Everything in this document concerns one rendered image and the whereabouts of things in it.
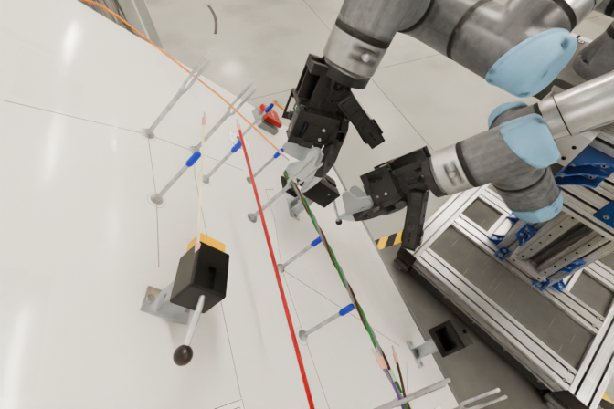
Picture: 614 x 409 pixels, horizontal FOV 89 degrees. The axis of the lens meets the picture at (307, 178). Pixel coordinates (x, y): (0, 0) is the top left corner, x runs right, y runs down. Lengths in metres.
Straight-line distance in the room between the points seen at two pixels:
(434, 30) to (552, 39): 0.13
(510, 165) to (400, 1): 0.26
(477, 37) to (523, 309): 1.40
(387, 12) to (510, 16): 0.13
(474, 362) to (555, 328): 0.36
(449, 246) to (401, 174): 1.15
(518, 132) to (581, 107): 0.17
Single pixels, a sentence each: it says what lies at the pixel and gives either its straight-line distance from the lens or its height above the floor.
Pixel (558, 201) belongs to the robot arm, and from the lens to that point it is 0.62.
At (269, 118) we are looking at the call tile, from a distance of 0.73.
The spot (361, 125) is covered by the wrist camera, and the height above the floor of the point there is 1.28.
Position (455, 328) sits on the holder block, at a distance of 0.65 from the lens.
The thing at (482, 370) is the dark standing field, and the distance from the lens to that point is 1.78.
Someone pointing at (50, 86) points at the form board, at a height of 1.38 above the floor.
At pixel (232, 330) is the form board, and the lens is 0.37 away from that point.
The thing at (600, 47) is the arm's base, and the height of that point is 1.22.
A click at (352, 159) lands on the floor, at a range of 2.14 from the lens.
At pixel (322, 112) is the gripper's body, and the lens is 0.44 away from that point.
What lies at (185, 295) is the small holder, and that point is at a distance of 0.28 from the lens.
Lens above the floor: 1.59
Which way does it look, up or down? 53 degrees down
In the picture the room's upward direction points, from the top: straight up
